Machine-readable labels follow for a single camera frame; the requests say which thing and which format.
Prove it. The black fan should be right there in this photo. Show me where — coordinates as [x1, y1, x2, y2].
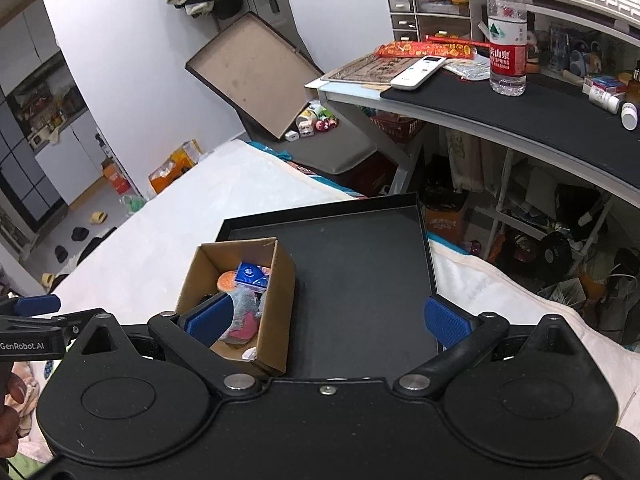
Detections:
[537, 232, 573, 278]

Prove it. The black desk mat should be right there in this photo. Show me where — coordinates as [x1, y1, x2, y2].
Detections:
[380, 67, 640, 188]

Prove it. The person's left hand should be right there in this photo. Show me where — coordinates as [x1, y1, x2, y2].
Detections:
[0, 360, 28, 461]

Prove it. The curved grey desk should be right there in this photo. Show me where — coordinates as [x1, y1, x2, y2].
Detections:
[305, 52, 640, 201]

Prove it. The blue tissue pack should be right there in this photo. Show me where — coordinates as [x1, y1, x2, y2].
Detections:
[235, 261, 272, 293]

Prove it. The black shallow tray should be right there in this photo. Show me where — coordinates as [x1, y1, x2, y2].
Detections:
[216, 192, 441, 378]

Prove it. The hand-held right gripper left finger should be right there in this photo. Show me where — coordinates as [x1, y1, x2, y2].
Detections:
[60, 294, 263, 395]

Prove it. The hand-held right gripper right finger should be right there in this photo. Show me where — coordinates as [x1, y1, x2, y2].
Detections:
[394, 296, 608, 400]

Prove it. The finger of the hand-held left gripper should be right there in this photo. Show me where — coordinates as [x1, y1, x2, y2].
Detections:
[0, 296, 62, 317]

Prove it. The grey-blue fluffy plush toy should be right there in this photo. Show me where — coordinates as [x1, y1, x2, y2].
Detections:
[222, 285, 266, 346]

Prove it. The orange carton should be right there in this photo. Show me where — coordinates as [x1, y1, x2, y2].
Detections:
[102, 160, 132, 195]

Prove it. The long red packet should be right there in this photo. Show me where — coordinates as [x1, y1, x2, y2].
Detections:
[375, 40, 477, 60]

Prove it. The orange cardboard box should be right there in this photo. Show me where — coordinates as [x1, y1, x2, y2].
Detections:
[148, 140, 203, 195]

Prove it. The grey padded bench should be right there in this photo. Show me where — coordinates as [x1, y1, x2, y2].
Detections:
[250, 117, 378, 176]

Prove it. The clear plastic packet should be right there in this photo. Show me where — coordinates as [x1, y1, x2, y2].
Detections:
[442, 57, 491, 82]

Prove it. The grey drawer organizer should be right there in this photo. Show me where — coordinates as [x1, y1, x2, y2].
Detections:
[384, 0, 473, 43]

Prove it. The clear water bottle red label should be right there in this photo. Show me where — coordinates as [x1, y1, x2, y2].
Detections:
[486, 0, 528, 97]

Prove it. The beige tote bag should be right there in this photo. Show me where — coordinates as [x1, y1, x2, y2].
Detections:
[445, 127, 483, 193]

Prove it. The white remote control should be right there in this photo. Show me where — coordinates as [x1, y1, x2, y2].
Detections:
[390, 56, 447, 92]

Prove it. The red basket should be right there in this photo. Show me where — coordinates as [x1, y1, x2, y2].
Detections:
[370, 112, 426, 143]

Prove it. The brown framed board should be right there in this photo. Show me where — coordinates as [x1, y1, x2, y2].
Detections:
[185, 11, 326, 140]

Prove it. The pink cloth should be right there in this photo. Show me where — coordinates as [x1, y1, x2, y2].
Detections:
[10, 360, 51, 456]

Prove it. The brown patterned board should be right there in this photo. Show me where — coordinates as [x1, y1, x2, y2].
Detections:
[320, 55, 418, 86]

